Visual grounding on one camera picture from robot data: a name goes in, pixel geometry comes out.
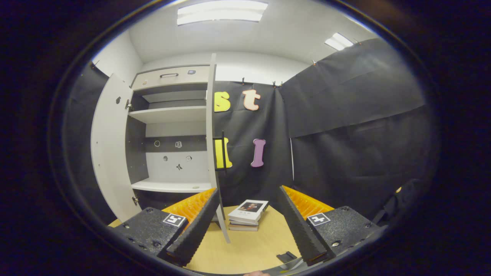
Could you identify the white cabinet drawer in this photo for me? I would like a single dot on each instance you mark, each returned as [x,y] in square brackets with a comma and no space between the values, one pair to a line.
[180,79]

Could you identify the white book with dark picture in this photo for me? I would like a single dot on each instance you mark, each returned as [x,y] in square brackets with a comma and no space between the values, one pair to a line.
[245,215]

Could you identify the thin white book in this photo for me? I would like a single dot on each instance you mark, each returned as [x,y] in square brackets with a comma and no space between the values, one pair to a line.
[243,223]

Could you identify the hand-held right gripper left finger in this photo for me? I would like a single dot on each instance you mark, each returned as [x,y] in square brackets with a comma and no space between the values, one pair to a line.
[195,230]

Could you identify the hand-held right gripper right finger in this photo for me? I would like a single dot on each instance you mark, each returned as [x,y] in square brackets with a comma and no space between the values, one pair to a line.
[299,226]

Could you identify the black backdrop cloth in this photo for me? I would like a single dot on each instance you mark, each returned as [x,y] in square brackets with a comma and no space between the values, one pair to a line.
[345,145]

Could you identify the long ceiling light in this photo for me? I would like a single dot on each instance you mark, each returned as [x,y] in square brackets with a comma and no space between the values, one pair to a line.
[220,11]

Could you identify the white and grey cabinet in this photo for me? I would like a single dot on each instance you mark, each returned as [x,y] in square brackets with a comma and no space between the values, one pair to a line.
[168,114]

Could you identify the small black object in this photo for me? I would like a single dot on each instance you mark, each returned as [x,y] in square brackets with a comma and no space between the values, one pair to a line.
[286,256]

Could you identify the white cabinet door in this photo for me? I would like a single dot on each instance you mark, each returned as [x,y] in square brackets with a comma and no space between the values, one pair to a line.
[210,126]
[111,153]

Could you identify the small ceiling light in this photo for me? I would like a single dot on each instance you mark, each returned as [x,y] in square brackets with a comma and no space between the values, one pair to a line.
[338,41]

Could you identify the thin brown book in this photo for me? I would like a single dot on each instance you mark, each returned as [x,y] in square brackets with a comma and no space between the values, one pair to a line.
[243,228]

